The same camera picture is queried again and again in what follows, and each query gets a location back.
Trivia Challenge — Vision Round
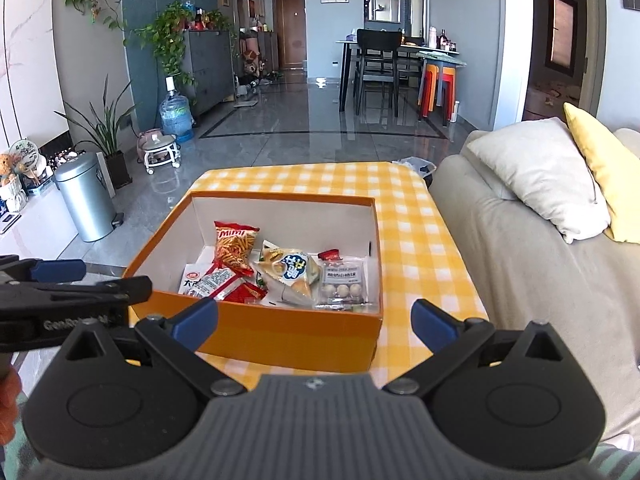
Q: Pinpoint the narrow grey cabinet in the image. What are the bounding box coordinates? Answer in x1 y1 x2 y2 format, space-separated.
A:
257 30 280 71

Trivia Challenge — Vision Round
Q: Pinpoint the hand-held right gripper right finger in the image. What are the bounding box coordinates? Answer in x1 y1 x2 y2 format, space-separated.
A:
382 299 576 396

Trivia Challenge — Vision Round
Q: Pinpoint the white cushion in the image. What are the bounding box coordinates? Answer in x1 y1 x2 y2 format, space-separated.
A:
465 117 612 245

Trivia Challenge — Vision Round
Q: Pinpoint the long-leaf plant in black pot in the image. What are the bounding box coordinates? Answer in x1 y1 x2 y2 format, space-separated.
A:
55 75 138 191

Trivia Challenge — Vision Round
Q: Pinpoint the green glass table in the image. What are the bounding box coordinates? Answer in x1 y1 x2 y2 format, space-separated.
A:
415 50 468 128

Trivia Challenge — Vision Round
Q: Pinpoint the dark dining table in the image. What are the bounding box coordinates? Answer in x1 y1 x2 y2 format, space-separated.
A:
336 37 426 113

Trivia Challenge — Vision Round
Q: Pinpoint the large red snack packet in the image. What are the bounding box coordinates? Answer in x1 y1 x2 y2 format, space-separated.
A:
192 266 268 305

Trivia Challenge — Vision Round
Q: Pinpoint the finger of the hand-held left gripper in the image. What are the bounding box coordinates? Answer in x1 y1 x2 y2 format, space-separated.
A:
0 276 153 313
0 255 87 288

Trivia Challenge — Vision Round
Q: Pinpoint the beige sofa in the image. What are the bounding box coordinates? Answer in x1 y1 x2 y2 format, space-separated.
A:
429 127 640 441

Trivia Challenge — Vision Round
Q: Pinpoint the bushy green leafy plant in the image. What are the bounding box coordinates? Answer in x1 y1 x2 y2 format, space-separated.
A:
135 1 198 88

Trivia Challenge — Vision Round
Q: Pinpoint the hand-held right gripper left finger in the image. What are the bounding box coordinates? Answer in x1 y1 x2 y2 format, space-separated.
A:
47 297 248 397

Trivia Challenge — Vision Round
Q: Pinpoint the person's striped clothing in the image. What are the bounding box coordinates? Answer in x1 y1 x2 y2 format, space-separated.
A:
0 390 640 480

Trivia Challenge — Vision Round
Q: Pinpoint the small white rolling stool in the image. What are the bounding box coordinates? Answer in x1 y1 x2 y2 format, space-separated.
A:
142 135 182 176

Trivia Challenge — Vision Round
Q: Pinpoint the orange plastic stool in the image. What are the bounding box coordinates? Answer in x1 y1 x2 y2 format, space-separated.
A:
419 62 458 122

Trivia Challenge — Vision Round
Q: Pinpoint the dark framed window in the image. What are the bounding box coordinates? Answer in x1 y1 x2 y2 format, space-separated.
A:
545 0 580 75

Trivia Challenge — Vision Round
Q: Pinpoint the long white snack packet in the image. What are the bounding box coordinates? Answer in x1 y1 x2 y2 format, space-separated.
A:
179 260 221 297

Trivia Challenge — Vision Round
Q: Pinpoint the person's left hand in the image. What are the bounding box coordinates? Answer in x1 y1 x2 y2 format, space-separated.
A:
0 365 23 438

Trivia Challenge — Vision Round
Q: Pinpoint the cream packet with blue label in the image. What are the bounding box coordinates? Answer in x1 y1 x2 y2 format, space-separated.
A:
252 239 323 307

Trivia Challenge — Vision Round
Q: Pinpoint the brown wooden door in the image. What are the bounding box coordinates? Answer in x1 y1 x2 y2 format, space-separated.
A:
274 0 307 70

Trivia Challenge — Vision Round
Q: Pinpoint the blue water jug with pump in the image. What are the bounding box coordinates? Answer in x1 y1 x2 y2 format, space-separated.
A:
159 76 196 143

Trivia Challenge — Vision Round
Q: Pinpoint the grey drawer cabinet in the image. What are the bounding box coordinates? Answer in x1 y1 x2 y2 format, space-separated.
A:
182 29 238 118

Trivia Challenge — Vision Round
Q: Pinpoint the yellow cushion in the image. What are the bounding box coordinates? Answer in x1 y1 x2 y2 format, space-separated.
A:
563 102 640 244

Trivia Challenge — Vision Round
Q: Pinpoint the orange cardboard box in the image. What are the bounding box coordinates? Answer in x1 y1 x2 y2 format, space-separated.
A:
122 190 385 373

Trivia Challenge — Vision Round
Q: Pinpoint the orange stick snack packet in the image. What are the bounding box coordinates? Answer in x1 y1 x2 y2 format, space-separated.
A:
214 221 261 277

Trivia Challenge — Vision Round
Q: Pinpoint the small waste bin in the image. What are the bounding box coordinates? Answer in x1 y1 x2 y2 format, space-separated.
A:
392 157 437 181

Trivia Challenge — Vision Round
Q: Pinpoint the silver pedal trash can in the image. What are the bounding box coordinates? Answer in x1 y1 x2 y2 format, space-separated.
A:
54 152 123 243

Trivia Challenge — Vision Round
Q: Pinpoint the white tv console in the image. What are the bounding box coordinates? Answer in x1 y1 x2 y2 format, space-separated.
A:
0 195 81 261

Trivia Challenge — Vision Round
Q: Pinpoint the clear packet of white balls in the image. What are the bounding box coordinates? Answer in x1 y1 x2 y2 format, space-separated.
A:
314 255 378 311

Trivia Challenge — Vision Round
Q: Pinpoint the black dining chair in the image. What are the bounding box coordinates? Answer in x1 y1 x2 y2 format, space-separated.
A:
355 29 405 118

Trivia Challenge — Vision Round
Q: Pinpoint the round paper fan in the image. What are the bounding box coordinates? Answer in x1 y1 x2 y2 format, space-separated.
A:
7 140 48 181

